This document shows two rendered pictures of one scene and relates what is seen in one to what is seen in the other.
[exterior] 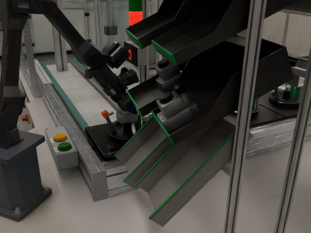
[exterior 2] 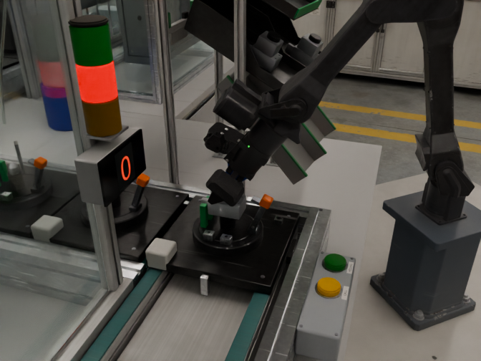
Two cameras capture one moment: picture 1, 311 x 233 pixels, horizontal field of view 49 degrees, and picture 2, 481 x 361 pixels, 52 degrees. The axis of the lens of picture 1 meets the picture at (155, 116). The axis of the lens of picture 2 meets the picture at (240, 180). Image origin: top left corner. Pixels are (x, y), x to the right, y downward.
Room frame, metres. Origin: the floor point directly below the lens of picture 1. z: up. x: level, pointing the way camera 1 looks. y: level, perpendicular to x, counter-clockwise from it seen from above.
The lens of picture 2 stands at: (1.61, 0.67, 1.55)
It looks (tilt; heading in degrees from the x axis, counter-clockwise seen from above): 30 degrees down; 224
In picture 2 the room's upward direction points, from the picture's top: straight up
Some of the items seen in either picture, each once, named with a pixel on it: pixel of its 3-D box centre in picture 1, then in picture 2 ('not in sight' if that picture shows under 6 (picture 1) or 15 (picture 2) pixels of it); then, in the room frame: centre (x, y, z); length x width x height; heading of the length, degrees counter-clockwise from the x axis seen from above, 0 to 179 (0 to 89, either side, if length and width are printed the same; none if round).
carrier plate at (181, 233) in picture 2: (127, 137); (227, 238); (1.06, 0.10, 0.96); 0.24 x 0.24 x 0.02; 26
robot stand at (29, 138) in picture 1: (12, 172); (429, 256); (0.83, 0.41, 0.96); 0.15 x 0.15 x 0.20; 67
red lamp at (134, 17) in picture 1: (135, 17); (96, 79); (1.28, 0.08, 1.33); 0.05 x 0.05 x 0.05
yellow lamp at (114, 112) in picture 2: not in sight; (101, 114); (1.28, 0.08, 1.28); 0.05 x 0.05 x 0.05
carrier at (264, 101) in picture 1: (287, 93); not in sight; (1.39, -0.57, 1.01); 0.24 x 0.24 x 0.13; 26
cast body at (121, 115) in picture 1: (129, 110); (222, 195); (1.06, 0.09, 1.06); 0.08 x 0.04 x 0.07; 117
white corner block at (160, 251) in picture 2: (141, 119); (161, 253); (1.19, 0.05, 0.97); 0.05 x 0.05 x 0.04; 26
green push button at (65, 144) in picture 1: (65, 147); (334, 263); (0.97, 0.30, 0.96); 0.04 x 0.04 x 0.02
